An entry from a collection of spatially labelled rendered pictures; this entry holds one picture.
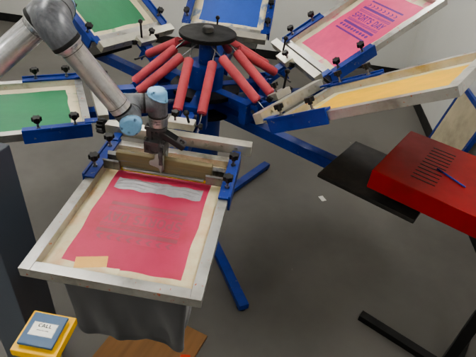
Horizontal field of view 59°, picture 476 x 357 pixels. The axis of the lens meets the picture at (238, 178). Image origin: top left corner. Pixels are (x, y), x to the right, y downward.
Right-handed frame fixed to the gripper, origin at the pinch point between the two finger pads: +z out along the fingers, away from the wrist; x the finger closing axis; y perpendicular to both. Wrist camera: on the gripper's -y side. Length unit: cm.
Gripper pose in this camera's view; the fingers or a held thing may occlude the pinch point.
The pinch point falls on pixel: (163, 167)
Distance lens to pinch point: 179.3
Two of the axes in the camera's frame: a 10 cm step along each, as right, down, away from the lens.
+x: -1.4, 5.8, -8.0
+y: -9.9, -1.6, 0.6
